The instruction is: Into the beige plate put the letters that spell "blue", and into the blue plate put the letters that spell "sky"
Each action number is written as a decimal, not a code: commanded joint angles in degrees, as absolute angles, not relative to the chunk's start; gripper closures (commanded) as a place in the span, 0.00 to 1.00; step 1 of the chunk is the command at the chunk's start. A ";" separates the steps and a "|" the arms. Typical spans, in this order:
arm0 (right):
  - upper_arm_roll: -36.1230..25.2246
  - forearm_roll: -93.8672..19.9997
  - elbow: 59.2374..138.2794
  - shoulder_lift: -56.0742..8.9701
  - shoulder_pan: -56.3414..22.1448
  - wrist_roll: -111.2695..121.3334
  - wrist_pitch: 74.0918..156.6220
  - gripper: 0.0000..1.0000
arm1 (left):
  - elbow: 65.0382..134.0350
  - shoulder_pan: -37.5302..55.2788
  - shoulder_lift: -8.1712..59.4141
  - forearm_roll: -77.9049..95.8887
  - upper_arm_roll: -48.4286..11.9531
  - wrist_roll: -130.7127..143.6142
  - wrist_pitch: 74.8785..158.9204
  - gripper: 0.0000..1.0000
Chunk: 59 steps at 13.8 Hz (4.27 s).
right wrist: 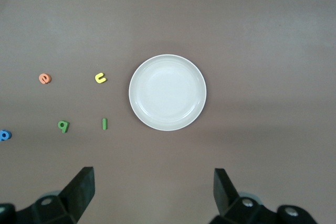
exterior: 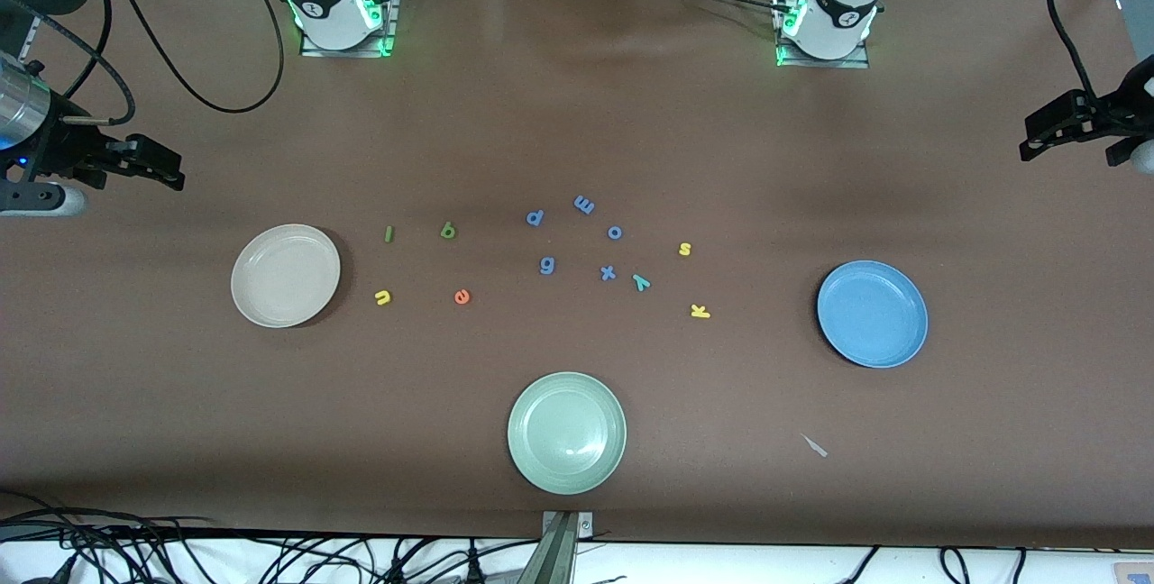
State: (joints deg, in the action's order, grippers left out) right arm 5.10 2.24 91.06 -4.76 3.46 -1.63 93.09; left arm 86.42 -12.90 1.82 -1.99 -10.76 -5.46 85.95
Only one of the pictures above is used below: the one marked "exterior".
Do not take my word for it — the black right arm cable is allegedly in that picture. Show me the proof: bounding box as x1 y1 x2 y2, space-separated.
0 0 286 127

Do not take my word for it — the green round plate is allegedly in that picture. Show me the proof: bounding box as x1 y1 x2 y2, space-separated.
507 371 628 497

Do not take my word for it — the blue round plate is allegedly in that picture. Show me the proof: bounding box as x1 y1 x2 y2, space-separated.
817 260 930 370

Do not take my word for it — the black cable tangle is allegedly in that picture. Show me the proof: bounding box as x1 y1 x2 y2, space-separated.
0 489 542 584

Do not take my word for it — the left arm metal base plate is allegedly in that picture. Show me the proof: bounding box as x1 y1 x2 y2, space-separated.
774 0 872 70

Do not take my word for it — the white table front ledge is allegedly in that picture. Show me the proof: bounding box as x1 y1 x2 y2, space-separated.
0 534 1154 584

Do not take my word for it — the brown table cover sheet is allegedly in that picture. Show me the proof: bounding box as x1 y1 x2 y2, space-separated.
0 0 1154 551

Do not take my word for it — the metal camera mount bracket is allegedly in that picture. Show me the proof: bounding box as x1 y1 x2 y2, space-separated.
518 510 596 584

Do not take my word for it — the beige round plate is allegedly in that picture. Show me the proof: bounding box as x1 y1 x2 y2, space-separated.
230 224 343 329

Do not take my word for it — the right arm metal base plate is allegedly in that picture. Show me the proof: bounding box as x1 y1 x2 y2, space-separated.
300 0 399 59

